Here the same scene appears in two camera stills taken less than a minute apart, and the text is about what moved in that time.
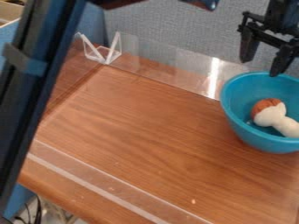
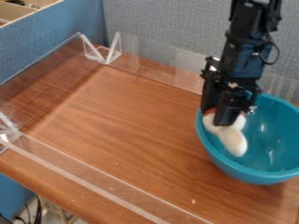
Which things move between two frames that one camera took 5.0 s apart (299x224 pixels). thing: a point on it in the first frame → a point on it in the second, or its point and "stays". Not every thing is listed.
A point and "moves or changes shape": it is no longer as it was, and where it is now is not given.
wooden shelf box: (11, 12) stays
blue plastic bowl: (239, 94) moves or changes shape
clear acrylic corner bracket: (102, 53) stays
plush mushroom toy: (269, 114) → (233, 137)
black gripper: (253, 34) → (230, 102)
